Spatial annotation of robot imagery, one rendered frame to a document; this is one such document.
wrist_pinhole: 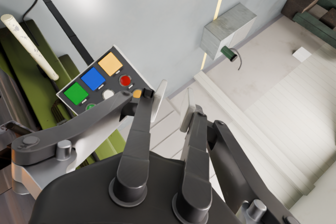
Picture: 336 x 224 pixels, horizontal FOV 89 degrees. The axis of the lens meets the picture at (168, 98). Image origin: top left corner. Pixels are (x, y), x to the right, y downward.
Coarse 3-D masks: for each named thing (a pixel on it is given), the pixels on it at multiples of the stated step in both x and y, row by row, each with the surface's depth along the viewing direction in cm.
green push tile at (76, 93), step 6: (72, 84) 74; (78, 84) 74; (66, 90) 74; (72, 90) 74; (78, 90) 75; (84, 90) 75; (72, 96) 75; (78, 96) 75; (84, 96) 75; (78, 102) 76
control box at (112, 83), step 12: (108, 48) 74; (96, 60) 74; (120, 60) 75; (84, 72) 74; (120, 72) 76; (132, 72) 77; (84, 84) 75; (108, 84) 76; (120, 84) 77; (132, 84) 78; (144, 84) 78; (60, 96) 75; (96, 96) 77; (132, 96) 78; (72, 108) 76; (84, 108) 77
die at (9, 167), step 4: (4, 168) 72; (8, 168) 72; (0, 172) 71; (4, 172) 72; (8, 172) 72; (0, 176) 71; (4, 176) 71; (8, 176) 71; (0, 180) 70; (4, 180) 70; (8, 180) 70; (0, 184) 69; (4, 184) 70; (8, 184) 70; (0, 188) 69; (4, 188) 69; (8, 188) 69; (0, 192) 68
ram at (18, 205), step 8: (8, 192) 69; (0, 200) 67; (8, 200) 67; (16, 200) 68; (24, 200) 68; (32, 200) 68; (0, 208) 66; (8, 208) 66; (16, 208) 67; (24, 208) 67; (32, 208) 67; (0, 216) 65; (8, 216) 65; (16, 216) 65; (24, 216) 66
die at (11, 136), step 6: (6, 132) 79; (12, 132) 79; (0, 138) 77; (6, 138) 78; (12, 138) 78; (0, 144) 76; (6, 144) 77; (0, 150) 75; (6, 150) 78; (0, 156) 78; (6, 156) 81
